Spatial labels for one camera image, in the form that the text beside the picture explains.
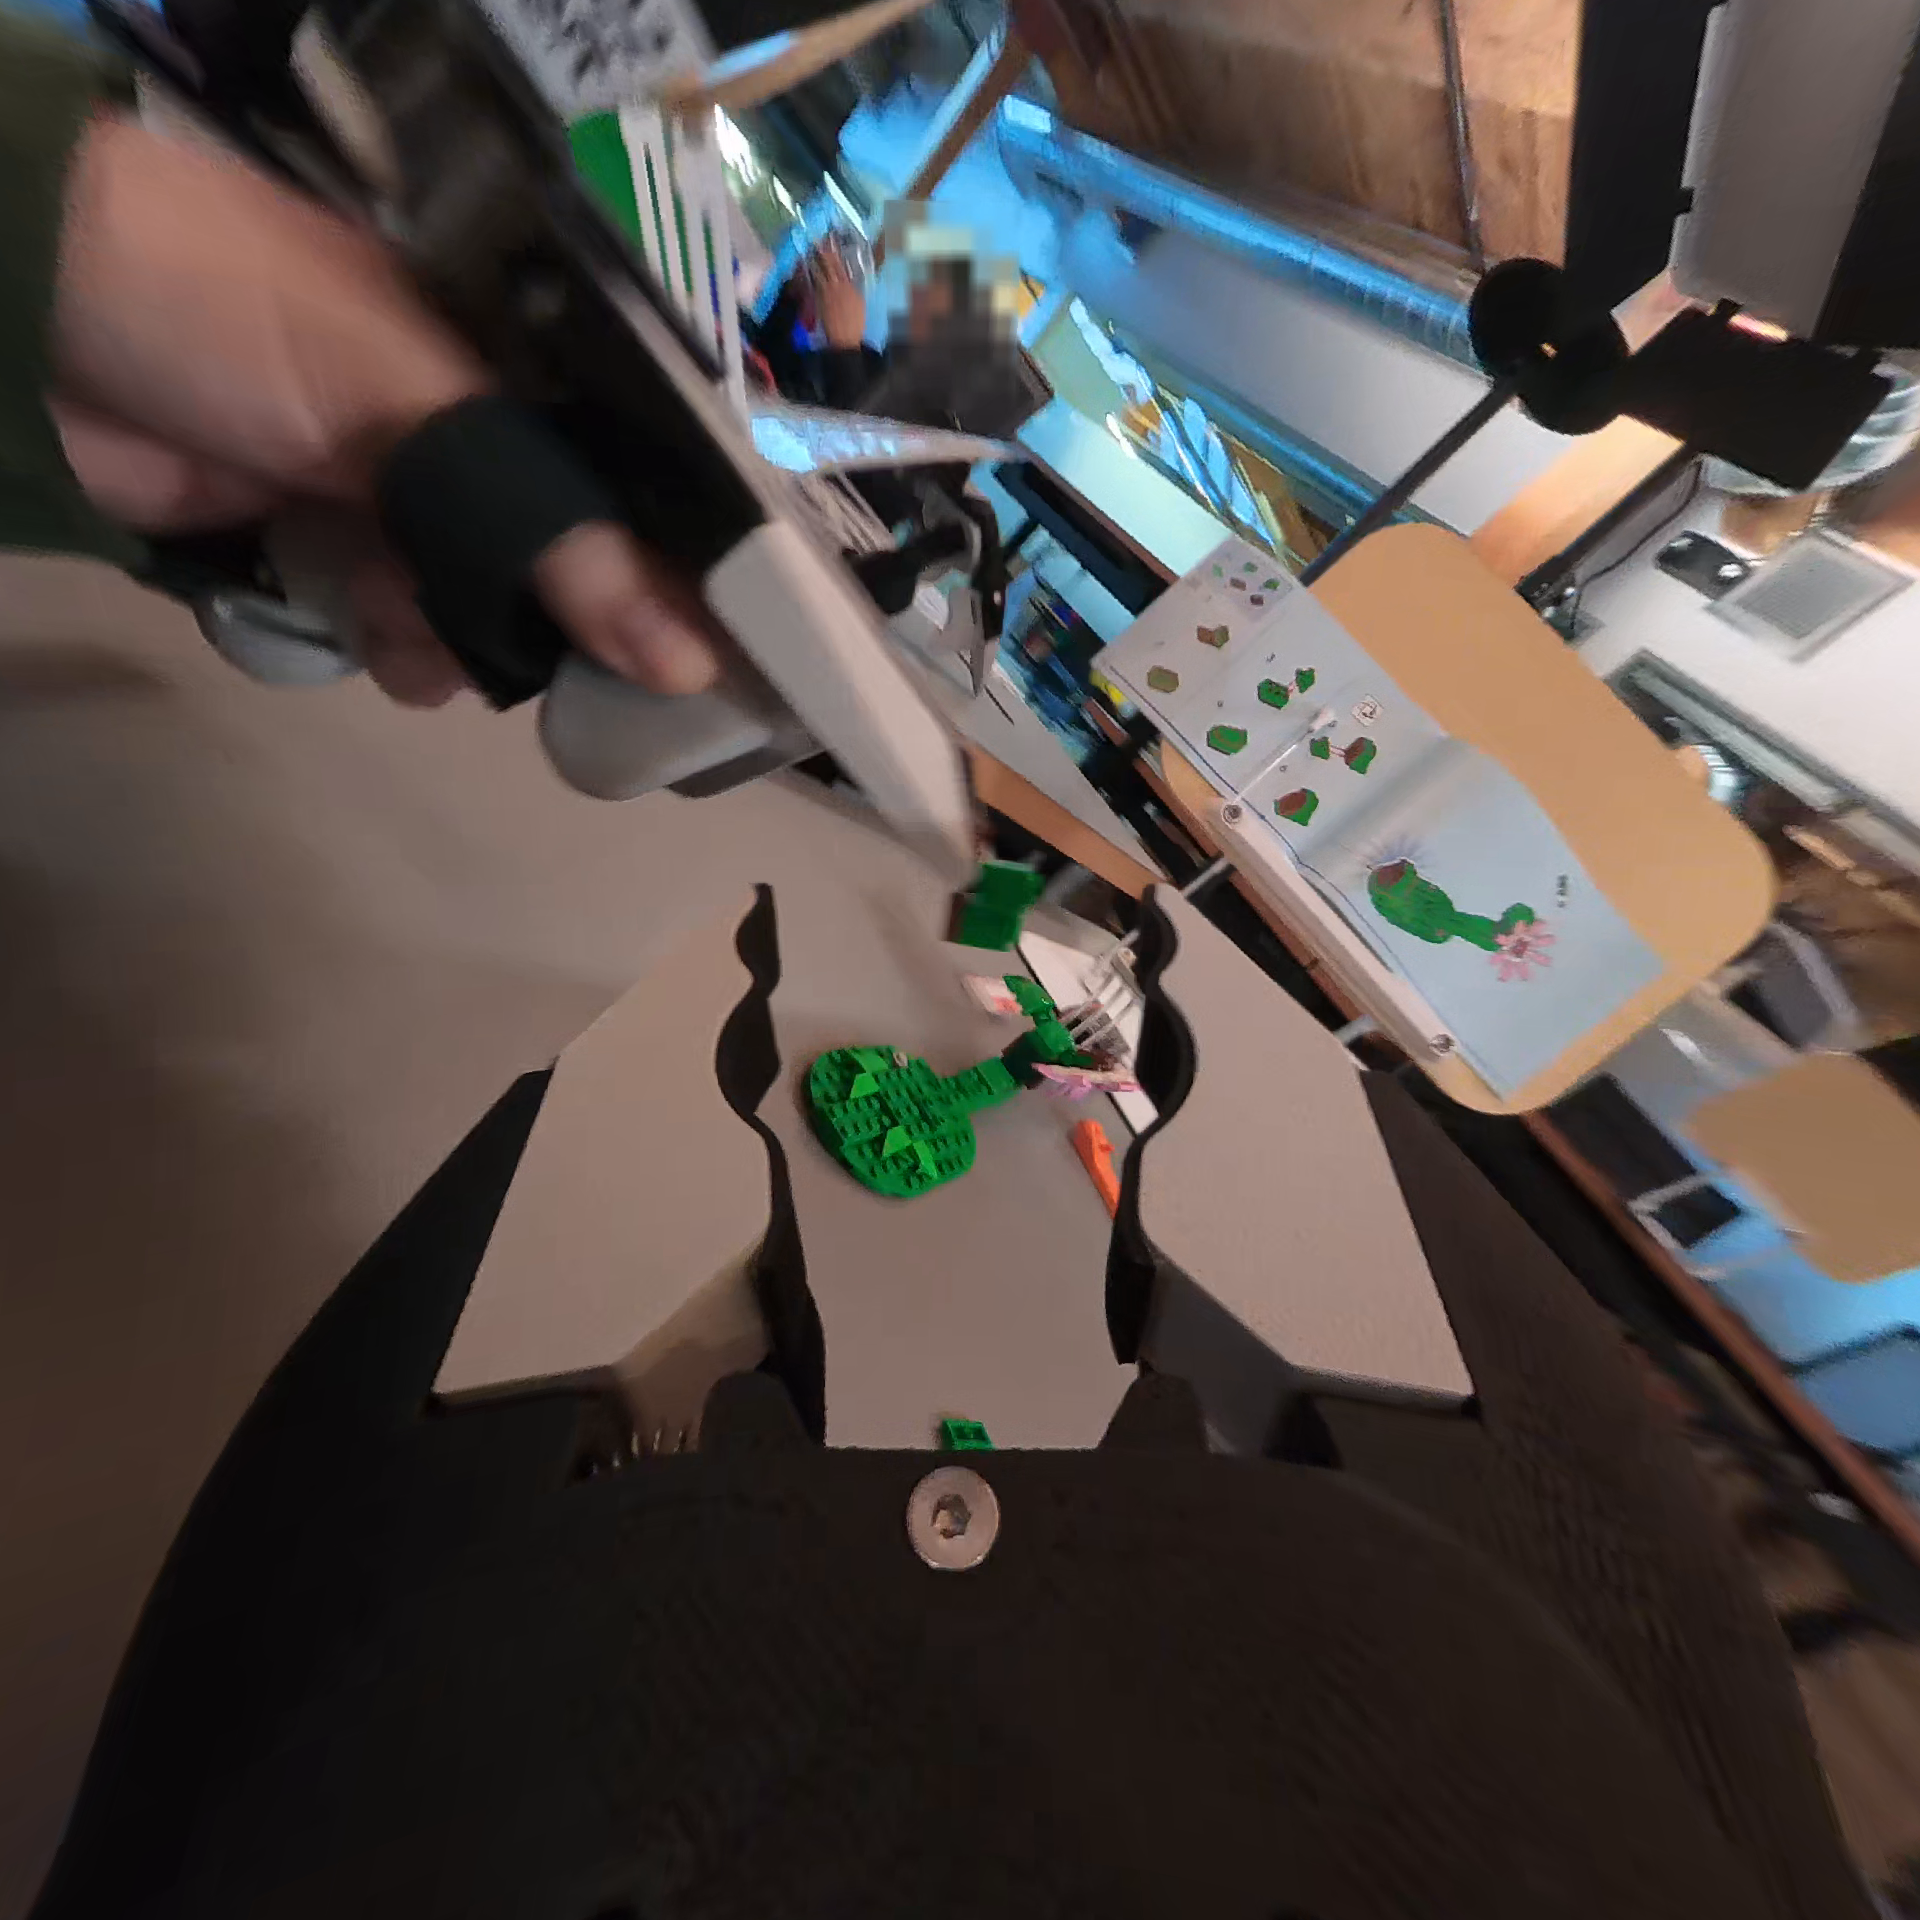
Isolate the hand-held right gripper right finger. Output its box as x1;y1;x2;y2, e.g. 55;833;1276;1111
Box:
1104;882;1478;1403

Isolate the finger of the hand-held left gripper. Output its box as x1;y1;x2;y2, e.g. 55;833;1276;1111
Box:
749;402;1024;695
701;526;981;881

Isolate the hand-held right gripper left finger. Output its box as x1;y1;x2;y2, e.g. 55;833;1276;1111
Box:
432;882;829;1407

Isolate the green lego brick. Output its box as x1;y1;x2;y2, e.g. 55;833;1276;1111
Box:
943;857;1044;951

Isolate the person's left forearm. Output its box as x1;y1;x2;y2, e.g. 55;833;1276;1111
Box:
0;17;152;564

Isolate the green lego plant model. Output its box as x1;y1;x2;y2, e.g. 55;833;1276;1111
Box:
807;971;1143;1201

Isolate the lego instruction booklet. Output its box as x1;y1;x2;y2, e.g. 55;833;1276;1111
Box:
1093;539;1672;1103

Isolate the person's left hand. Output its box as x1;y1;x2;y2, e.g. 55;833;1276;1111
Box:
45;113;725;706

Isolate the green plastic bin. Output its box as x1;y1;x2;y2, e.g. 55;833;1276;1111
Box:
566;107;740;377

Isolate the wooden-edged grey desk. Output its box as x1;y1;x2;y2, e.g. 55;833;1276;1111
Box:
901;660;1920;1548

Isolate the clear booklet stand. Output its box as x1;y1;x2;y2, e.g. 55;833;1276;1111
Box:
1066;921;1149;1051

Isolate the white paper sheet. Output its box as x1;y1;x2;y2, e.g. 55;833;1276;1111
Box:
1016;921;1160;1133

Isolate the tan wooden board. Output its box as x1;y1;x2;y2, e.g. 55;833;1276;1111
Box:
1687;1050;1920;1284

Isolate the ceiling air vent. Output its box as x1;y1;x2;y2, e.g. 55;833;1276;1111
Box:
1710;533;1876;662

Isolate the black device on rod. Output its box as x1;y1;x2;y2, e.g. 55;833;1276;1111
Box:
1302;255;1895;590

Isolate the silver air duct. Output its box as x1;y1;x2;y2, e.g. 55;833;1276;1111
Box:
989;97;1501;377

